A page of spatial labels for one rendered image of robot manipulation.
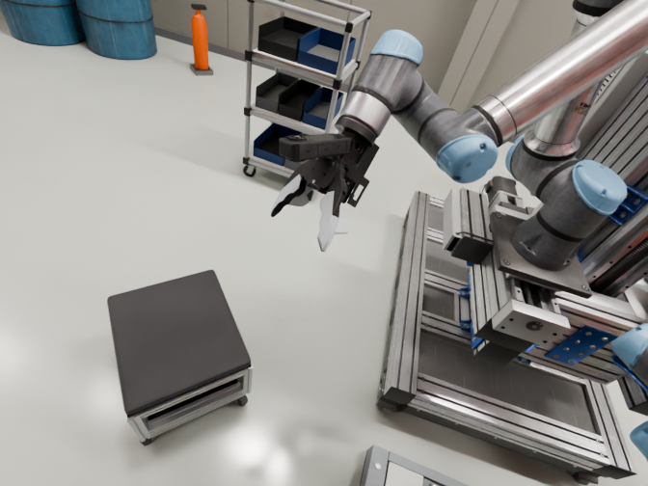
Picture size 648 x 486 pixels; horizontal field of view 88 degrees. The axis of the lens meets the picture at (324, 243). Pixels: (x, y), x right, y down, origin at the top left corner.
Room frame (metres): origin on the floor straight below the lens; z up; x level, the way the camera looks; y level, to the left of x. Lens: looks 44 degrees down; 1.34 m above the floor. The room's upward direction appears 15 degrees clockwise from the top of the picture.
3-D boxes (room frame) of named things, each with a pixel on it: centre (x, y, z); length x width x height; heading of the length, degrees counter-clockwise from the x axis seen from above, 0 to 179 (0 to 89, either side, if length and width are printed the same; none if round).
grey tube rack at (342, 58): (1.92, 0.35, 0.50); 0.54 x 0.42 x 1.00; 82
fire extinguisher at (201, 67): (3.21, 1.55, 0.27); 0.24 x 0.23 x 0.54; 86
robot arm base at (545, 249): (0.72, -0.54, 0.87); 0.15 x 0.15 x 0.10
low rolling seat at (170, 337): (0.49, 0.38, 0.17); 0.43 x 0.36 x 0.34; 40
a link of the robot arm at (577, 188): (0.73, -0.54, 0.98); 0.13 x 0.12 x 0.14; 29
